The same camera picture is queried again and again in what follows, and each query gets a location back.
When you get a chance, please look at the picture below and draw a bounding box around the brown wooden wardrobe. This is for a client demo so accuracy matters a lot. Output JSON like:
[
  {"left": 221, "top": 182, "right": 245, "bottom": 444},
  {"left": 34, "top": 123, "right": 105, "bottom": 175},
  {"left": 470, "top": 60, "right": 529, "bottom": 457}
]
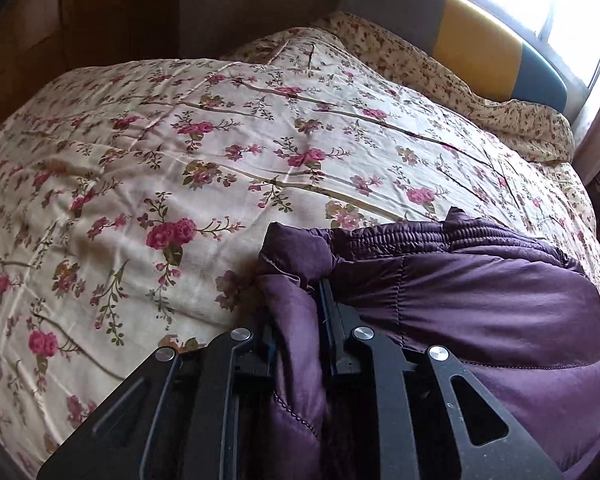
[{"left": 0, "top": 0, "right": 182, "bottom": 133}]

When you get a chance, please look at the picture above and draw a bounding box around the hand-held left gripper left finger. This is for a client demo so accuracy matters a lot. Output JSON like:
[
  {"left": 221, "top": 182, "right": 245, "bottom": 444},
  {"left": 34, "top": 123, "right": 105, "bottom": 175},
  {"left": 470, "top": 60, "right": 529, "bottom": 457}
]
[{"left": 37, "top": 325, "right": 281, "bottom": 480}]

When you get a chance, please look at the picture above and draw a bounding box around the patterned pink curtain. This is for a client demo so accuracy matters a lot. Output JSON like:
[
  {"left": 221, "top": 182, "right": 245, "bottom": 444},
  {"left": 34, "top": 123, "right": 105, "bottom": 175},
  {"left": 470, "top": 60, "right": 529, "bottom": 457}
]
[{"left": 569, "top": 35, "right": 600, "bottom": 188}]

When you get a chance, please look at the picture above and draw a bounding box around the grey yellow blue headboard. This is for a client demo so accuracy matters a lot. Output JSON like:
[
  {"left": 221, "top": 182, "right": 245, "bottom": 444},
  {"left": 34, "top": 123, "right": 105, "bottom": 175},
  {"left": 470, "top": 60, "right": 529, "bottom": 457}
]
[{"left": 337, "top": 0, "right": 570, "bottom": 113}]

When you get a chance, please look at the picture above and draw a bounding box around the large floral print quilt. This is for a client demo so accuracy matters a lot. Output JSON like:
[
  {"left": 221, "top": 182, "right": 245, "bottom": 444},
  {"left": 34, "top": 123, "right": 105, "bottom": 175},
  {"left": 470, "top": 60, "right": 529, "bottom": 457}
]
[{"left": 0, "top": 27, "right": 600, "bottom": 480}]

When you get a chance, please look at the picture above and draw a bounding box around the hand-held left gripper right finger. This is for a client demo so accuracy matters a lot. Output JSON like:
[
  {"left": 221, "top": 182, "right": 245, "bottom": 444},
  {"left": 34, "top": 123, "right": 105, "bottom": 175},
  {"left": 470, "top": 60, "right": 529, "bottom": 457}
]
[{"left": 319, "top": 277, "right": 565, "bottom": 480}]

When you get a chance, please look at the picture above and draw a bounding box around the small floral print duvet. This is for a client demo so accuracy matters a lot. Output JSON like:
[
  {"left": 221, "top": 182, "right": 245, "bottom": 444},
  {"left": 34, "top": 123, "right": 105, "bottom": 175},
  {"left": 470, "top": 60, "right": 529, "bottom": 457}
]
[{"left": 220, "top": 10, "right": 576, "bottom": 163}]

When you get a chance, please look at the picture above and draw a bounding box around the purple puffer jacket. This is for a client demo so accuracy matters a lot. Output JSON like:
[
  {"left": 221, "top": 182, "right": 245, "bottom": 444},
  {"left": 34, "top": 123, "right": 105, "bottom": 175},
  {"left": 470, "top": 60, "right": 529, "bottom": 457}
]
[{"left": 252, "top": 209, "right": 600, "bottom": 480}]

